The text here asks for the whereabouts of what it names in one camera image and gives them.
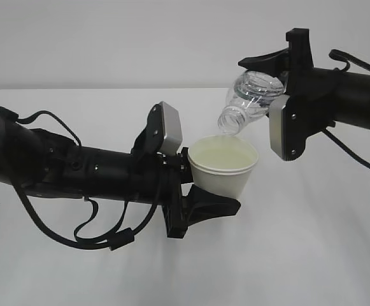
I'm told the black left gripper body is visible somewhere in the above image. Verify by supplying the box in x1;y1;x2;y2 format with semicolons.
157;147;193;238

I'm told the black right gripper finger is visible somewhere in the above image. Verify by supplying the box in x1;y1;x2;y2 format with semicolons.
238;48;289;77

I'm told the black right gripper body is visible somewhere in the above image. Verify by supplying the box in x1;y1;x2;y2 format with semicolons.
280;27;340;141

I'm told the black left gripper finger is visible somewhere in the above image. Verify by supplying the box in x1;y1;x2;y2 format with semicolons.
182;184;241;226

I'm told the clear bottle green label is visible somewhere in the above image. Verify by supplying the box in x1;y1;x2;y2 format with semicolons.
218;70;285;136

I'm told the white paper cup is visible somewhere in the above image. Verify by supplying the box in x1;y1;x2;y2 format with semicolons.
188;135;259;199

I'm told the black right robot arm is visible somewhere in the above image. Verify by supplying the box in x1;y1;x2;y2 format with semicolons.
238;28;370;142

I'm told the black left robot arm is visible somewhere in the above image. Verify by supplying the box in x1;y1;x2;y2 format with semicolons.
0;102;241;238

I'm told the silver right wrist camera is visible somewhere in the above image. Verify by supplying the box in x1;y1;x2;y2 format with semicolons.
268;94;307;161

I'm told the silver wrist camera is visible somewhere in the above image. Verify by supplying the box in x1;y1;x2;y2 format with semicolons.
145;101;183;156
268;94;307;161

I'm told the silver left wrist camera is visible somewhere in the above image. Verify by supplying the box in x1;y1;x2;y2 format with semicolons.
145;101;183;156

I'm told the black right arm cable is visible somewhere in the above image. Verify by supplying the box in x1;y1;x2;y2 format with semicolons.
323;49;370;175

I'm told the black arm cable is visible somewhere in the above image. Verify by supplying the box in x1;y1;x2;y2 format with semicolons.
0;108;160;252
323;49;370;175

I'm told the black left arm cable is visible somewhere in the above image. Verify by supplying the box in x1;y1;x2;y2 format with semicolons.
0;108;160;252

